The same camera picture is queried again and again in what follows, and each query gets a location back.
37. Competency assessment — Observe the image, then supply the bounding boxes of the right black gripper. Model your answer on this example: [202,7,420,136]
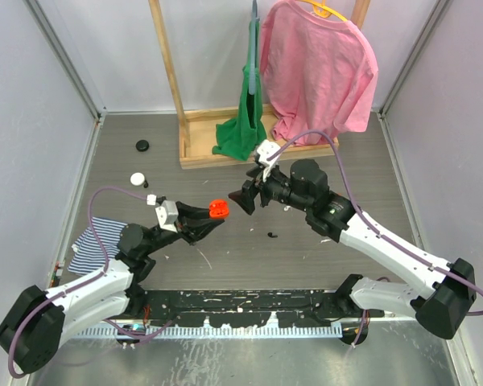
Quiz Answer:
[229,158,312,214]

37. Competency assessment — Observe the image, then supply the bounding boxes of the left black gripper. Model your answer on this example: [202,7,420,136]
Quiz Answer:
[142,202,223,256]

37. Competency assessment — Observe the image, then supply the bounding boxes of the orange earbud case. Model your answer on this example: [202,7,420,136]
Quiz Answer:
[208,199,229,220]

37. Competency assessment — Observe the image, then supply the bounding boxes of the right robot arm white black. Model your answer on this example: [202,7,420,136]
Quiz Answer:
[229,159,477,339]

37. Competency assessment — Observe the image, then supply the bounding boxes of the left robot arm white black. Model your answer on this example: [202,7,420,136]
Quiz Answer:
[0,200,229,379]

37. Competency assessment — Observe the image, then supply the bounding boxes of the white earbud case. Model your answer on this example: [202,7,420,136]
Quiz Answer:
[130,172,146,187]

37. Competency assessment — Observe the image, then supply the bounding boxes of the black earbud case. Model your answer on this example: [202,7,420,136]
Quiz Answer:
[135,139,150,152]

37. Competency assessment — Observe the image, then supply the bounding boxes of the green tank top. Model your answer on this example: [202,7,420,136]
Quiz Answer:
[212,22,267,161]

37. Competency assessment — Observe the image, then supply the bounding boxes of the wooden clothes rack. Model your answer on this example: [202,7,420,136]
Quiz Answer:
[150,1,378,169]

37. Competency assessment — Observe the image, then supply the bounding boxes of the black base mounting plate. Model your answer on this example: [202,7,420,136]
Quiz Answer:
[120,289,362,328]

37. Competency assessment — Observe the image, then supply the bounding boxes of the blue white striped cloth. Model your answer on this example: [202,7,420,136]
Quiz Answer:
[68,216,126,276]

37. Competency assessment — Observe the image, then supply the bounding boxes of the pink t-shirt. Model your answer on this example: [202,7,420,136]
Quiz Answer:
[260,1,378,146]

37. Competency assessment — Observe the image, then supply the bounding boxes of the grey-blue clothes hanger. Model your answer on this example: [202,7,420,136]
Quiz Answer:
[248,0,259,97]

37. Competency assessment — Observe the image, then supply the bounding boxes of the yellow clothes hanger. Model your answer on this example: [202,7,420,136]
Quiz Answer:
[298,0,348,22]

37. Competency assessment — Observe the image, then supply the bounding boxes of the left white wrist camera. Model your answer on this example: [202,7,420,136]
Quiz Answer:
[146,194,179,233]

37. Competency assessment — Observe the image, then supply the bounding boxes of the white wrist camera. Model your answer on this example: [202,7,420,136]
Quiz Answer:
[146,194,179,233]
[254,139,281,182]

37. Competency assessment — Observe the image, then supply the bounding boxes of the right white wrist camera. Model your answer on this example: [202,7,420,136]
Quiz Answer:
[254,139,281,182]

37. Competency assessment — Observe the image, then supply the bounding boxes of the grey slotted cable duct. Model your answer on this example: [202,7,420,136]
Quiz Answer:
[70,319,344,339]

